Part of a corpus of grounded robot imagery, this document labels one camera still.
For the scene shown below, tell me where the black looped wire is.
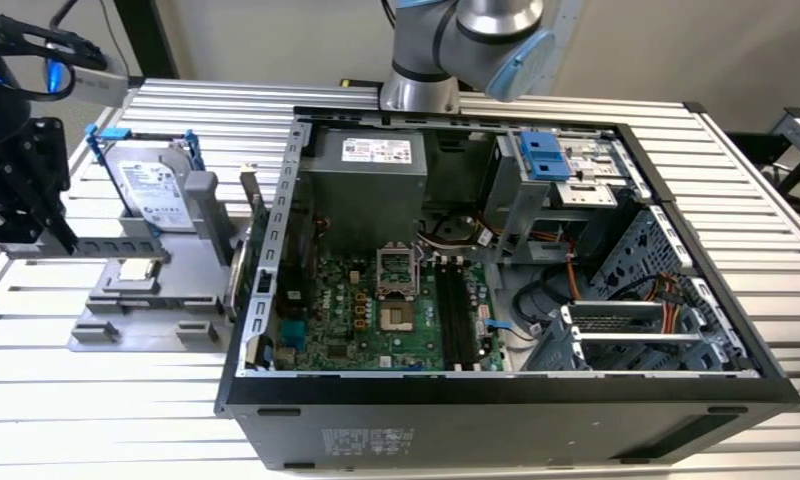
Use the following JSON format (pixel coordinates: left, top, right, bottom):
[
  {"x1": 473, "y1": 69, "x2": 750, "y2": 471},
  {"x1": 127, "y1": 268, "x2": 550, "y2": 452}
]
[{"x1": 510, "y1": 279, "x2": 572, "y2": 346}]

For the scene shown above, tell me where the grey power supply unit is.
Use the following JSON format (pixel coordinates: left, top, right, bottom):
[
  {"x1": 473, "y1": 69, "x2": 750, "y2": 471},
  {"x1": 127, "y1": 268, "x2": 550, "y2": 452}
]
[{"x1": 298, "y1": 127, "x2": 432, "y2": 251}]

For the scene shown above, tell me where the CPU socket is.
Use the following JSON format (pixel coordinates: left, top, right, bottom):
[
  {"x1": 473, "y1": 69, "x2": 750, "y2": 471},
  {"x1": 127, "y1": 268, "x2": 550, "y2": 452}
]
[{"x1": 377, "y1": 298, "x2": 418, "y2": 335}]

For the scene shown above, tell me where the grey parts rack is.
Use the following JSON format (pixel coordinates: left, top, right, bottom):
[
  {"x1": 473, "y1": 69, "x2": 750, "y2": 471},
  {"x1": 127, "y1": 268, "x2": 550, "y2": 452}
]
[{"x1": 66, "y1": 173, "x2": 267, "y2": 355}]

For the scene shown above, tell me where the silver CPU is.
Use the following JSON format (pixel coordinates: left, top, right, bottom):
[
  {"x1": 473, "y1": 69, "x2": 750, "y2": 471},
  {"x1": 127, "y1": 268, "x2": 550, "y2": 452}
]
[{"x1": 117, "y1": 258, "x2": 158, "y2": 282}]

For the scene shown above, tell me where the blue drive bay latch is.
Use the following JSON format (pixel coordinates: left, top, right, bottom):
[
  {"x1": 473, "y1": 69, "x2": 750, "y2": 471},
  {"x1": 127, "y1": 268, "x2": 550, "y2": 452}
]
[{"x1": 516, "y1": 130, "x2": 570, "y2": 182}]

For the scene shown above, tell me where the metal socket cover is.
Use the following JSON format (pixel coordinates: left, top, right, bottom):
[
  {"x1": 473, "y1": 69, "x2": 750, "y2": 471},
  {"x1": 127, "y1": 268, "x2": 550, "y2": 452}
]
[{"x1": 374, "y1": 241, "x2": 420, "y2": 300}]

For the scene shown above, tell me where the orange wire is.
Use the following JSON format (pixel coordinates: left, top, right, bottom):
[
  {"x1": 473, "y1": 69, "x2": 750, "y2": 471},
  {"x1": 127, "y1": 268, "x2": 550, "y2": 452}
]
[{"x1": 562, "y1": 249, "x2": 582, "y2": 304}]

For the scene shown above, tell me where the silver disk bay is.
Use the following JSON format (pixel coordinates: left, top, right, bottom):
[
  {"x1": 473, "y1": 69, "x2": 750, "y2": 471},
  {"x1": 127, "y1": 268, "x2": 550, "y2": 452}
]
[{"x1": 525, "y1": 298, "x2": 732, "y2": 374}]

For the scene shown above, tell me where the wire locking lever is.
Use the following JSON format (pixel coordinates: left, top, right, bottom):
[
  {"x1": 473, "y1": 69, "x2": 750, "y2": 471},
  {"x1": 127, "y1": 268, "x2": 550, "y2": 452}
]
[{"x1": 412, "y1": 248, "x2": 440, "y2": 299}]

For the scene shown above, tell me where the green graphics card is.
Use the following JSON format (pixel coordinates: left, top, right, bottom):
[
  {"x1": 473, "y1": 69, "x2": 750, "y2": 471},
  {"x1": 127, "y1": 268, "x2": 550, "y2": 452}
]
[{"x1": 223, "y1": 163, "x2": 271, "y2": 314}]

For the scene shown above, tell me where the black PC case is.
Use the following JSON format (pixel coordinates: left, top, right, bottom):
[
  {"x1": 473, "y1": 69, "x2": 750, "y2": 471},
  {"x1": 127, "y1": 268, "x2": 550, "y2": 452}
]
[{"x1": 211, "y1": 103, "x2": 800, "y2": 472}]

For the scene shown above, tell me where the blue expansion slot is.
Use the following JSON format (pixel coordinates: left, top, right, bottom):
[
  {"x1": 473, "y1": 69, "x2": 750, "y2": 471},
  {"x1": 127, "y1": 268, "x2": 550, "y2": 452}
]
[{"x1": 277, "y1": 321, "x2": 309, "y2": 349}]

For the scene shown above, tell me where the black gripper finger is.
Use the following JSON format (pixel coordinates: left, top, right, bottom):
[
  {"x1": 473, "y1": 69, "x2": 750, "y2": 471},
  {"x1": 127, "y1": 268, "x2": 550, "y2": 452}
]
[{"x1": 22, "y1": 117, "x2": 79, "y2": 255}]

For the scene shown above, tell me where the yellow black wire bundle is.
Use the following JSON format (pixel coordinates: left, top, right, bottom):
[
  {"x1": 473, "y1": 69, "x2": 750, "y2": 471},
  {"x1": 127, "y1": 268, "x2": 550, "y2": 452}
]
[{"x1": 416, "y1": 212, "x2": 508, "y2": 251}]

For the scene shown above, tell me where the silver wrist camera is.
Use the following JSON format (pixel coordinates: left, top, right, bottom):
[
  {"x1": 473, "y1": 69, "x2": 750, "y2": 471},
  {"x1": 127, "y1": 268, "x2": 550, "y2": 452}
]
[{"x1": 43, "y1": 42, "x2": 133, "y2": 110}]

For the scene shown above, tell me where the black post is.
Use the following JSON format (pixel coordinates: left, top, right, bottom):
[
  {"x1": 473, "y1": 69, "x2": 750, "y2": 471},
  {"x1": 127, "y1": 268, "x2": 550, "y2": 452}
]
[{"x1": 109, "y1": 0, "x2": 179, "y2": 80}]

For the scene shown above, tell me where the silver hard disk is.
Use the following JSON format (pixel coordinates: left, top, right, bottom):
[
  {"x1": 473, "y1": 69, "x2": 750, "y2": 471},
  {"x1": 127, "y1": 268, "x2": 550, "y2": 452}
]
[{"x1": 102, "y1": 142, "x2": 198, "y2": 236}]

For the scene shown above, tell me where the silver drive cage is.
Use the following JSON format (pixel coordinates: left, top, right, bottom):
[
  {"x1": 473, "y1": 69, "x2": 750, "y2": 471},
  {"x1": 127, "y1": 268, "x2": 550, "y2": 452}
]
[{"x1": 485, "y1": 127, "x2": 641, "y2": 264}]

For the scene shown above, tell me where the blue disk carrier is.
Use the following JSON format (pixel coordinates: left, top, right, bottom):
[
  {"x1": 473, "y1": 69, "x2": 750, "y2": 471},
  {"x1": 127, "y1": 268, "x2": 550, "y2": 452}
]
[{"x1": 82, "y1": 125, "x2": 205, "y2": 241}]

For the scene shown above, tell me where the red yellow wire bundle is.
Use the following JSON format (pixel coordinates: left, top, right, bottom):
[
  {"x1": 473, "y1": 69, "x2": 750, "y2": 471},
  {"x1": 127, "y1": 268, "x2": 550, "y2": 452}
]
[{"x1": 652, "y1": 272, "x2": 685, "y2": 336}]

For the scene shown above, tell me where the green motherboard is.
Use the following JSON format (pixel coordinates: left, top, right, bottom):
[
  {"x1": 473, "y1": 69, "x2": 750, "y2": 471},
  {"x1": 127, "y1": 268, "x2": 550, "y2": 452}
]
[{"x1": 270, "y1": 248, "x2": 508, "y2": 374}]

